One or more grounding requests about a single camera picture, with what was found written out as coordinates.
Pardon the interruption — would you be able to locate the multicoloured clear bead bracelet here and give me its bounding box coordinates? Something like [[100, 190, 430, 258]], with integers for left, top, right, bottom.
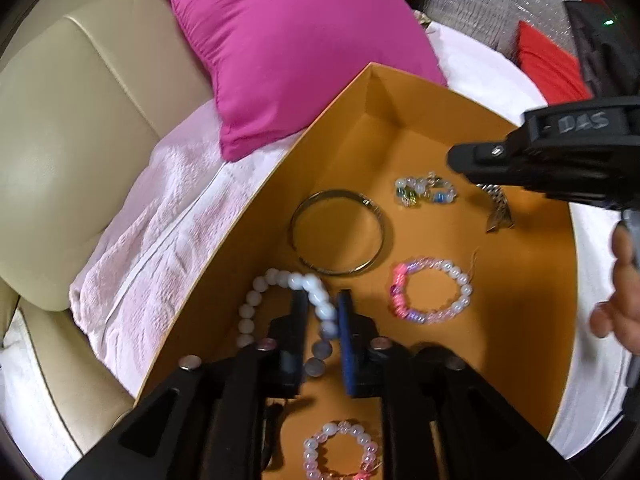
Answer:
[[394, 172, 458, 208]]

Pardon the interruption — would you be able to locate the pale pink blanket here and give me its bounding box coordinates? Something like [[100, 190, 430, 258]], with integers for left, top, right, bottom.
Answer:
[[69, 22, 640, 461]]

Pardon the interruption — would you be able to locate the person's right hand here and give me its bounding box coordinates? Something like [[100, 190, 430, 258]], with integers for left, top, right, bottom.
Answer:
[[589, 220, 640, 357]]

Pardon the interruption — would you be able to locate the metal watch band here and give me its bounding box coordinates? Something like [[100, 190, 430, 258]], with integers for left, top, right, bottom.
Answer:
[[475, 182, 516, 234]]

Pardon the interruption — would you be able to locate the red pillow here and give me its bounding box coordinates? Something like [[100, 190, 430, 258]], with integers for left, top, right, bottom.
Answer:
[[516, 20, 593, 106]]

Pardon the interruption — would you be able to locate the pink and white bead bracelet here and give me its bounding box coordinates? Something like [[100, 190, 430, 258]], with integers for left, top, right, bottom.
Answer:
[[302, 420, 379, 480], [389, 257, 473, 325]]

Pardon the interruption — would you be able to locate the beige leather sofa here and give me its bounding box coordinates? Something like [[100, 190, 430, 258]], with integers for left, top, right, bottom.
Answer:
[[0, 0, 226, 461]]

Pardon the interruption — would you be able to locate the silver foil insulation sheet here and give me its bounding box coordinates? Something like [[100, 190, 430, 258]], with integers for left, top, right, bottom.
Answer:
[[385, 0, 576, 68]]

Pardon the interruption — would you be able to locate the orange cardboard box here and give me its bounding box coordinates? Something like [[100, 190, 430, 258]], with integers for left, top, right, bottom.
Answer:
[[135, 62, 575, 480]]

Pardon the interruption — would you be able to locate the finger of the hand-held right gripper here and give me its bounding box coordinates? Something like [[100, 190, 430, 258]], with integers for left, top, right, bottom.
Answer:
[[446, 99, 640, 182], [462, 157, 640, 212]]

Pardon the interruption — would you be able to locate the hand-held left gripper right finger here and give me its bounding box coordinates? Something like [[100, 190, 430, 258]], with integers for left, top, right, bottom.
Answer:
[[336, 289, 582, 480]]

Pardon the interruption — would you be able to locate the magenta pillow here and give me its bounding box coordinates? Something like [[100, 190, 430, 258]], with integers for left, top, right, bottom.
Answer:
[[142, 0, 448, 163]]

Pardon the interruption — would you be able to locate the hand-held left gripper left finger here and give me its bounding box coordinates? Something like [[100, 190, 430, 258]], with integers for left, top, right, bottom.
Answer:
[[62, 289, 309, 480]]

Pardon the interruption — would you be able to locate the silver metal bangle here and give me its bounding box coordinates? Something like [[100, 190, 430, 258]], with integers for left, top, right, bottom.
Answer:
[[289, 189, 387, 277]]

